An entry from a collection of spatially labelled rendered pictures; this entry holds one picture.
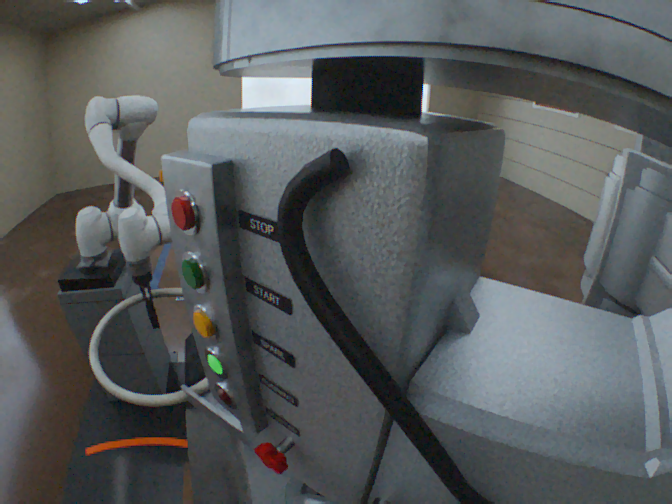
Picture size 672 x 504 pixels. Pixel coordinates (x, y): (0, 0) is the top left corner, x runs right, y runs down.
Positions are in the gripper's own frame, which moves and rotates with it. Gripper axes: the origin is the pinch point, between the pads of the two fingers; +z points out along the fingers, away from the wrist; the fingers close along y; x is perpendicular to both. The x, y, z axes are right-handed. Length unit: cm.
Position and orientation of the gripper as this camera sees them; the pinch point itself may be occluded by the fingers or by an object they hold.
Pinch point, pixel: (153, 317)
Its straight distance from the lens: 128.2
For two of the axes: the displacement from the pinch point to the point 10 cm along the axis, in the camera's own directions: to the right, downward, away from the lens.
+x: 7.8, -2.4, 5.8
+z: -0.9, 8.7, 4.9
